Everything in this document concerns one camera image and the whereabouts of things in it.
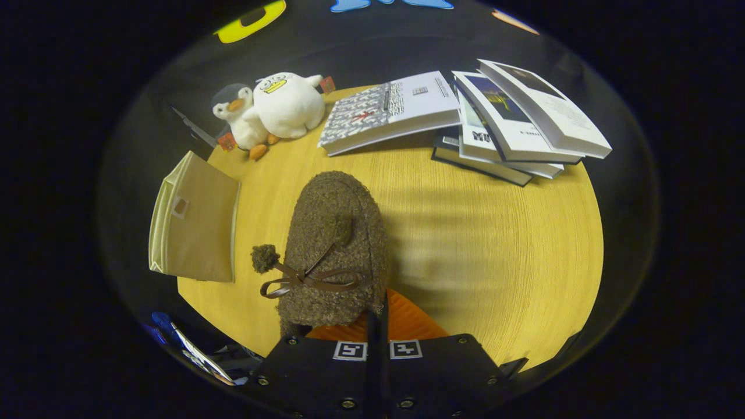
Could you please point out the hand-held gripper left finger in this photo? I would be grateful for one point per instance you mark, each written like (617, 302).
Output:
(314, 378)

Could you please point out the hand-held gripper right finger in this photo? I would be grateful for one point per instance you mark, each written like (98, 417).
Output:
(442, 378)

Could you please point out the brown fuzzy shoe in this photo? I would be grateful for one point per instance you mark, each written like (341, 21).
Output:
(334, 233)

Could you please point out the beige fabric storage box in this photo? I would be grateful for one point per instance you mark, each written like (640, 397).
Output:
(201, 227)

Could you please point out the white printed papers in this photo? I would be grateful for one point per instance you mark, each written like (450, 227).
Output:
(204, 358)

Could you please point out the blue cloth item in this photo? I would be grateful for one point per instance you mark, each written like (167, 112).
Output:
(162, 323)

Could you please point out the white book black print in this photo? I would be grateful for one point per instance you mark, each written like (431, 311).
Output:
(495, 157)

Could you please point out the grey penguin plush toy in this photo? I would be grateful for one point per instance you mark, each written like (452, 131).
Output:
(238, 119)

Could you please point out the grey patterned book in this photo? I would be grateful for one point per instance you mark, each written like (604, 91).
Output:
(384, 113)

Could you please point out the white duck plush toy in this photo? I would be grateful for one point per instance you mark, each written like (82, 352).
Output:
(288, 107)

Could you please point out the white book dark photo cover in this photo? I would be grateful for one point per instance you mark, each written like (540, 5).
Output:
(553, 110)

